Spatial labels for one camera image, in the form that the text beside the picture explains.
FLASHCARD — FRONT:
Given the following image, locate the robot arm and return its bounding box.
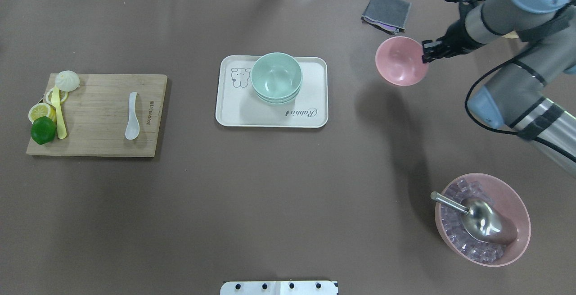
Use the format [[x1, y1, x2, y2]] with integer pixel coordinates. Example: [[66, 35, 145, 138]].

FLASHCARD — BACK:
[[422, 0, 576, 174]]

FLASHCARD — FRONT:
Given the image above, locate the lemon slice near lime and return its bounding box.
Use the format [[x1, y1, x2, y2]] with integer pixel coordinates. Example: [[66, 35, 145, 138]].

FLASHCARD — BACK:
[[27, 102, 56, 123]]

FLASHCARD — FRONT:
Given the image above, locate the white ceramic spoon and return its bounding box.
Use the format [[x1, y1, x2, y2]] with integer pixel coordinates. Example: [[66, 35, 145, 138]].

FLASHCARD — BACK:
[[124, 91, 140, 140]]

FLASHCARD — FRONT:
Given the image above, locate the metal ice scoop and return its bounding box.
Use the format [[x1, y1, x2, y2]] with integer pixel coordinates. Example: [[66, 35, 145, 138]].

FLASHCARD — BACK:
[[430, 191, 511, 245]]

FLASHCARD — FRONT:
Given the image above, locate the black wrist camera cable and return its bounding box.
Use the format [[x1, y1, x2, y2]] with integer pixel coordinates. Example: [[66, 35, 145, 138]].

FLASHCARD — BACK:
[[465, 54, 576, 156]]

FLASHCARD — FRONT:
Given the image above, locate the large pink ice bowl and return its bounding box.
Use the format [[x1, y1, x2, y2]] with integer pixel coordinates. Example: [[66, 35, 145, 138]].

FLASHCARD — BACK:
[[435, 172, 531, 268]]

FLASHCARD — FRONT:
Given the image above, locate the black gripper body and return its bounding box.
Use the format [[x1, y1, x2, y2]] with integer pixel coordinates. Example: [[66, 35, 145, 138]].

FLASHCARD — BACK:
[[439, 0, 488, 58]]

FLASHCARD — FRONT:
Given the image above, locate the green lime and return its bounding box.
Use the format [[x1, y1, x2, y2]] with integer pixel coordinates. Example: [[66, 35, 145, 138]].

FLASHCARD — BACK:
[[30, 116, 56, 145]]

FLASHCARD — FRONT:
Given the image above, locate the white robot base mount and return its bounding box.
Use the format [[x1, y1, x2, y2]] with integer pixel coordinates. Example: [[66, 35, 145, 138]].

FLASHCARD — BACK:
[[220, 280, 339, 295]]

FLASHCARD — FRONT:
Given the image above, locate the grey folded cloth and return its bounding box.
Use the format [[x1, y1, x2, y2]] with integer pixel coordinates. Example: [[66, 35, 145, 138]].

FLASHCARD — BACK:
[[361, 0, 412, 34]]

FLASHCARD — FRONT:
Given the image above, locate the yellow plastic knife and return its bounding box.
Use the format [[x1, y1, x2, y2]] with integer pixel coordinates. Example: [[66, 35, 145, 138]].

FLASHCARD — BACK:
[[50, 87, 68, 139]]

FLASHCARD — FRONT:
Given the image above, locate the lemon slice near bun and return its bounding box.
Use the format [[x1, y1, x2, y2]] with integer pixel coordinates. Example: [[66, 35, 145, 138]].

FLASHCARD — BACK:
[[43, 88, 68, 106]]

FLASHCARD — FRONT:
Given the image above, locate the green bowl stack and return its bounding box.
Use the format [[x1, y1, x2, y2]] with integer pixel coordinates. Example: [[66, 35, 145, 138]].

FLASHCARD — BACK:
[[251, 52, 304, 104]]

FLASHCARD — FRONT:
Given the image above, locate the small pink bowl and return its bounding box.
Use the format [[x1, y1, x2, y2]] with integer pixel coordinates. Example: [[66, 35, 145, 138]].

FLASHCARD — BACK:
[[375, 36, 428, 87]]

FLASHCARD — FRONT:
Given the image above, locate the white steamed bun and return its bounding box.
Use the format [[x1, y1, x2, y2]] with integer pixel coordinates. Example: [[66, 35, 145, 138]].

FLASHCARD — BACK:
[[55, 71, 81, 92]]

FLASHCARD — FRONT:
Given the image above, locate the bamboo cutting board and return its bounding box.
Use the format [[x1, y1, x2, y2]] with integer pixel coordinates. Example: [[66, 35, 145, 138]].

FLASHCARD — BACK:
[[27, 74, 167, 158]]

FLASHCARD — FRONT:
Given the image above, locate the cream rabbit tray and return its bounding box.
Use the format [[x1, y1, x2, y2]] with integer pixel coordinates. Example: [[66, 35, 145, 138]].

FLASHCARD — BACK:
[[215, 55, 329, 128]]

